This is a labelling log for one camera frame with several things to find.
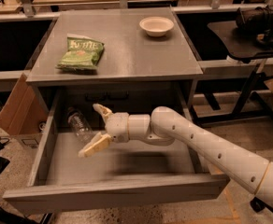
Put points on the black caster wheel base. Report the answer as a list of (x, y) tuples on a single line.
[(257, 205)]

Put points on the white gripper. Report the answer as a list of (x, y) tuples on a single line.
[(118, 127)]

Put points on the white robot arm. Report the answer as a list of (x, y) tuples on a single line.
[(164, 125)]

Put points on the brown cardboard box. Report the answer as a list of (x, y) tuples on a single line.
[(22, 117)]

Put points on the open grey top drawer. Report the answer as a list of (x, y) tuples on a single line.
[(125, 174)]

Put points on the clear plastic water bottle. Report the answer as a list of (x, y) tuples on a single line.
[(79, 125)]

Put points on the white paper bowl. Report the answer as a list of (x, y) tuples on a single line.
[(156, 26)]

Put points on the black device on table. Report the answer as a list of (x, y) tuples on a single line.
[(258, 22)]

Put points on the green Kettle chips bag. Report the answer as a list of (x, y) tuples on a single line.
[(83, 53)]

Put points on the grey cabinet with top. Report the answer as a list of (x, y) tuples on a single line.
[(135, 73)]

